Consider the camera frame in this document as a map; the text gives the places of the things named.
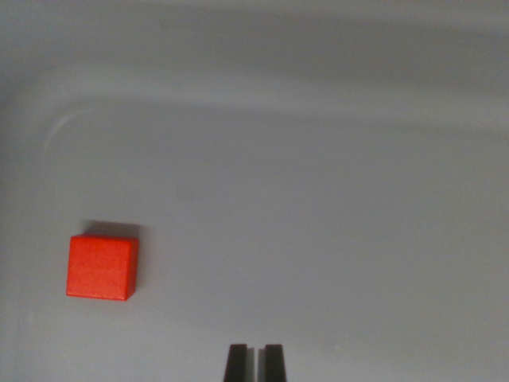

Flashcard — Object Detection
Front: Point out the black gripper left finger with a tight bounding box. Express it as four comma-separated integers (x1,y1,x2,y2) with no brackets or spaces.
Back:
223,343,256,382

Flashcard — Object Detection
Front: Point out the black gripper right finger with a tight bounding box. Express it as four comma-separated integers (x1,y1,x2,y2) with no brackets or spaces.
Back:
257,343,288,382

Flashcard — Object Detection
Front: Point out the red cube block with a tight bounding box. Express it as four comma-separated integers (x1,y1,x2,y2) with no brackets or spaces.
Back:
65,234,140,302

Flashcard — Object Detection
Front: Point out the white plastic tray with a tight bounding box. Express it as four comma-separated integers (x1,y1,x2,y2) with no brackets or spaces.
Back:
0,0,509,382

